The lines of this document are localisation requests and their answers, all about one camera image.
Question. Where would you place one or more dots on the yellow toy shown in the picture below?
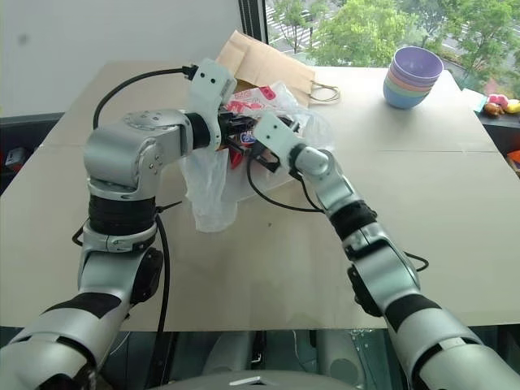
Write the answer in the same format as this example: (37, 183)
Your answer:
(512, 107)

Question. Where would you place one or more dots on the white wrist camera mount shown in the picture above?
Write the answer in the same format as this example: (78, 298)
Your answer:
(209, 81)
(280, 140)

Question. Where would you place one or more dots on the dark box red label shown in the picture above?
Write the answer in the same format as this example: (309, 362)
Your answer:
(15, 157)

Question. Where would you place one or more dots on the brown paper bag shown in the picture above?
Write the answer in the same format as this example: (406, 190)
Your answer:
(268, 65)

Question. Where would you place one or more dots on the translucent plastic bag red print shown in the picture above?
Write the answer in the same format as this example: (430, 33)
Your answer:
(211, 191)

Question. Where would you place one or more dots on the pink plastic bowl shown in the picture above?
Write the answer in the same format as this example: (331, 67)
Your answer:
(393, 79)

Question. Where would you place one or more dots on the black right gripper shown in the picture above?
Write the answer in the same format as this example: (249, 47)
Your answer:
(269, 161)

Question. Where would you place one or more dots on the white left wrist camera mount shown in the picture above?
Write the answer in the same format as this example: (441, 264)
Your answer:
(209, 81)

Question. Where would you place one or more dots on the brown toy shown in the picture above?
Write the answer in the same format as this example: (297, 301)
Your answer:
(491, 109)

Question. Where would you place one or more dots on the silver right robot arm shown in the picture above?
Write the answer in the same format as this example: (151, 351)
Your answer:
(382, 264)

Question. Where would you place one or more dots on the black window frame post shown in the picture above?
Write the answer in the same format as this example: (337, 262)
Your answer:
(252, 18)

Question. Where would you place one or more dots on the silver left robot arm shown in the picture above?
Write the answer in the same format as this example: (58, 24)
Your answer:
(122, 142)

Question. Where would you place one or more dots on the purple plastic bowl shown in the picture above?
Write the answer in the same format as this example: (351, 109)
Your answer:
(418, 61)

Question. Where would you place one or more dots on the green plastic bowl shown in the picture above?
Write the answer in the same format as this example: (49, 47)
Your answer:
(391, 87)

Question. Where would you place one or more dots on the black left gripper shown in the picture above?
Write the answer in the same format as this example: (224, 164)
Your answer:
(228, 129)

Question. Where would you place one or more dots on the black side shelf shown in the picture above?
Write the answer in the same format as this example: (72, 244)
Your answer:
(501, 138)

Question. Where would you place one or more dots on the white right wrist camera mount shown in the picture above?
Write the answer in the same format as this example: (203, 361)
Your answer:
(280, 140)

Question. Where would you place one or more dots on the blue plastic bowl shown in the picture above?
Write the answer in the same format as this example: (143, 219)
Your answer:
(402, 99)

